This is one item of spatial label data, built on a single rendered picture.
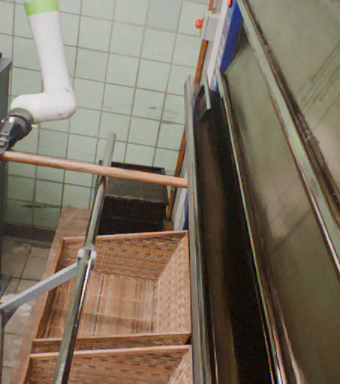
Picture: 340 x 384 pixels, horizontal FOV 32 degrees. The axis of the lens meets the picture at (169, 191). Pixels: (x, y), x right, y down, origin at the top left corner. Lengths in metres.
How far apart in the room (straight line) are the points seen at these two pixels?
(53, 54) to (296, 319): 1.43
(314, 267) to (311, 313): 0.08
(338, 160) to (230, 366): 0.36
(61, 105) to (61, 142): 1.08
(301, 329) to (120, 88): 2.24
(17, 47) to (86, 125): 0.51
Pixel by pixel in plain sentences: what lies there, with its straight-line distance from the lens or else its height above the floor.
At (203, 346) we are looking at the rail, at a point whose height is 1.44.
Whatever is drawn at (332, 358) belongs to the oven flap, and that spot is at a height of 1.55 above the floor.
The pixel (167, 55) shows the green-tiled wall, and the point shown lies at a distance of 2.95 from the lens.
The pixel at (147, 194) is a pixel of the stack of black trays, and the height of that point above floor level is 0.90.
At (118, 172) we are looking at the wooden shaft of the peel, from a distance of 1.83.
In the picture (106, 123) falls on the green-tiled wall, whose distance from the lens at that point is 3.09.
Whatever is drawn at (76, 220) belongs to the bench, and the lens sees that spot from 2.69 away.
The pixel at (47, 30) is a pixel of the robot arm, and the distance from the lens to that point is 2.11.
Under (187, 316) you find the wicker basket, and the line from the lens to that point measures 1.89.
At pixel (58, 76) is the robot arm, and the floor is 1.34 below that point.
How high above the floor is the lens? 2.09
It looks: 30 degrees down
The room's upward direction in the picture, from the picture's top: 12 degrees clockwise
